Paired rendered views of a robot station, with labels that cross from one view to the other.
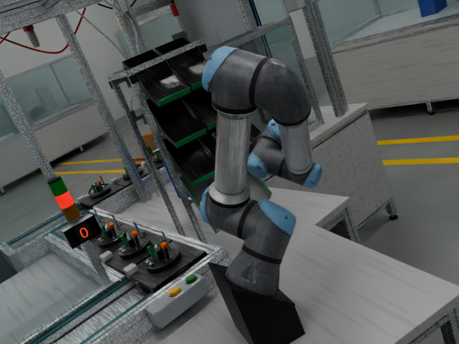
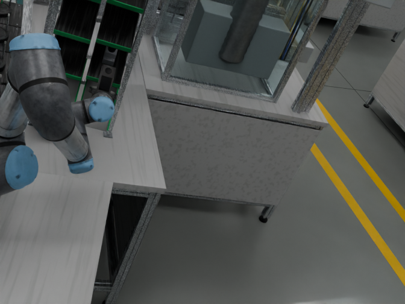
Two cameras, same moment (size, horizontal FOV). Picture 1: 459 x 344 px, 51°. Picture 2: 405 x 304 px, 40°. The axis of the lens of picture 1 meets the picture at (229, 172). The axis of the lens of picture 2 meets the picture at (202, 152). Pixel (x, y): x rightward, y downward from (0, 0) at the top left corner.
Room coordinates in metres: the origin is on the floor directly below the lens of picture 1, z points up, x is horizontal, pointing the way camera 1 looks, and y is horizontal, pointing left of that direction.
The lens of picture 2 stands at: (0.06, -0.64, 2.33)
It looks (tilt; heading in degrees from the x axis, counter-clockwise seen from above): 35 degrees down; 5
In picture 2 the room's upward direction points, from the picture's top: 24 degrees clockwise
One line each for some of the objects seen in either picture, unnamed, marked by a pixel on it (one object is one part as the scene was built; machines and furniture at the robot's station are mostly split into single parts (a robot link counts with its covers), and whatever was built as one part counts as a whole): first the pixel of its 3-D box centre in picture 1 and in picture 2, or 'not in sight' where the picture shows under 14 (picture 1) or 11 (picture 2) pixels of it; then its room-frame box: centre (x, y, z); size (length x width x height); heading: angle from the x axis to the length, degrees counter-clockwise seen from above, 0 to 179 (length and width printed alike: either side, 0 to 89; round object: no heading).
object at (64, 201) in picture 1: (64, 199); not in sight; (1.67, 0.58, 1.33); 0.05 x 0.05 x 0.05
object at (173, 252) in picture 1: (162, 260); not in sight; (1.66, 0.35, 0.98); 0.14 x 0.14 x 0.02
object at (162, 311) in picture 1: (178, 299); not in sight; (1.43, 0.31, 0.93); 0.21 x 0.07 x 0.06; 121
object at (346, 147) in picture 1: (295, 196); (204, 129); (3.03, -0.35, 0.43); 1.11 x 0.68 x 0.86; 121
